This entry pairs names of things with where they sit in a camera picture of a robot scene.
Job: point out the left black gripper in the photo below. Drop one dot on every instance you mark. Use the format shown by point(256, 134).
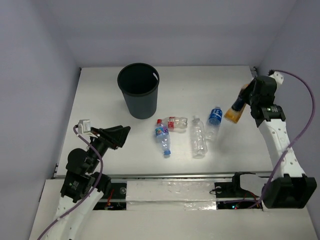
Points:
point(107, 137)

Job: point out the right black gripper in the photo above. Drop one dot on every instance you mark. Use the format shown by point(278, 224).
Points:
point(248, 89)

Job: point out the orange juice bottle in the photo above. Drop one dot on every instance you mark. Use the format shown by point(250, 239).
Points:
point(234, 113)

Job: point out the blue label water bottle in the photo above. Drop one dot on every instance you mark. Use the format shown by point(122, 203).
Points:
point(213, 123)

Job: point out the colourful label blue cap bottle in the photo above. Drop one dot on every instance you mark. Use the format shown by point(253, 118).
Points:
point(162, 136)

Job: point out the red label clear bottle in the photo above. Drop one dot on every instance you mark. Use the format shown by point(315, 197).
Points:
point(174, 123)

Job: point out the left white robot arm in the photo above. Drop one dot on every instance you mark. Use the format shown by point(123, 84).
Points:
point(84, 183)

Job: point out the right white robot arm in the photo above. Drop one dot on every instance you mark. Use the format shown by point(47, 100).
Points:
point(288, 186)

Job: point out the black plastic waste bin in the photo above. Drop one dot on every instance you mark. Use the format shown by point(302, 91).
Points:
point(139, 84)

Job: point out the clear unlabelled plastic bottle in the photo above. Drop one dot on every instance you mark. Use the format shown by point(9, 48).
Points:
point(198, 138)

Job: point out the metal rail right side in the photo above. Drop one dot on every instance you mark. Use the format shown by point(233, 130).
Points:
point(270, 120)

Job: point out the metal rail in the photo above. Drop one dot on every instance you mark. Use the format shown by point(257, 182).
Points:
point(262, 174)
point(270, 120)

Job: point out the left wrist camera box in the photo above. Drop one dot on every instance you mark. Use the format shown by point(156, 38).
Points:
point(83, 127)

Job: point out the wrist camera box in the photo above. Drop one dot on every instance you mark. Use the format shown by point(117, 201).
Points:
point(83, 127)
point(279, 78)

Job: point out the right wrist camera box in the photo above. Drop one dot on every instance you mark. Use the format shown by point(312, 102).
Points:
point(279, 78)

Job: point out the metal rail front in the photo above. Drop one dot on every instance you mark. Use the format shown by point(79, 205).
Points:
point(262, 174)

